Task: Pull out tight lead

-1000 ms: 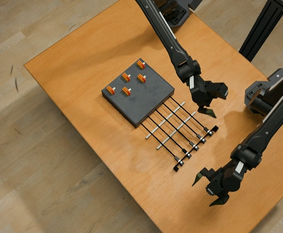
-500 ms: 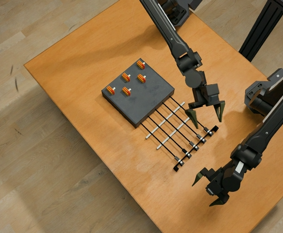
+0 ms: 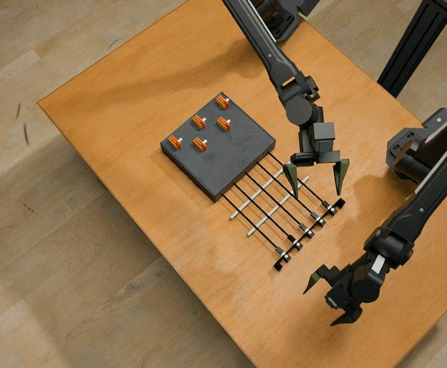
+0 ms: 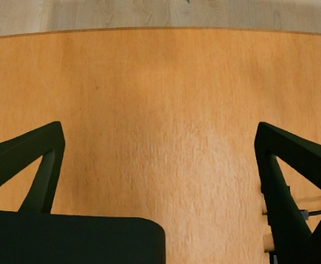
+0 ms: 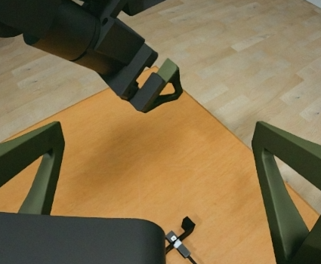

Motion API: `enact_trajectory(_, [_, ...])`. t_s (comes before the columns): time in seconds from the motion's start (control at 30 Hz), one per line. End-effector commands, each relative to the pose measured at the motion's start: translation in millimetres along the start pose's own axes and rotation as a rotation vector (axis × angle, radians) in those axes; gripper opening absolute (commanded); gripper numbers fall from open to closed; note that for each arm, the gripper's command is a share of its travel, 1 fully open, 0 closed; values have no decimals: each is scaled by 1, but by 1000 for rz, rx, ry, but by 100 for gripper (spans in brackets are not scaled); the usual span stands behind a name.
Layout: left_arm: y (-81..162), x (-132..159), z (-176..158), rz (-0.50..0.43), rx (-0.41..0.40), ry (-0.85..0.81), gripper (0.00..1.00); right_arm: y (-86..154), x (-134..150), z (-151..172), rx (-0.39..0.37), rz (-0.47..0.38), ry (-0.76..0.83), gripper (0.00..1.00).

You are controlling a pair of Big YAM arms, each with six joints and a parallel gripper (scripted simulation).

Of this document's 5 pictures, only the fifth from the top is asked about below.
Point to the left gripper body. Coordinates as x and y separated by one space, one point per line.
120 78

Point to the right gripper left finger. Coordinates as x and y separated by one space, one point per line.
17 154

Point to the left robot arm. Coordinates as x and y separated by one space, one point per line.
72 26

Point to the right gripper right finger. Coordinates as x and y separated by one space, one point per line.
292 241

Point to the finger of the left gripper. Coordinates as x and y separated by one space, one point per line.
170 72

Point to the grey cable plug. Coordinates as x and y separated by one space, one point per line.
184 252

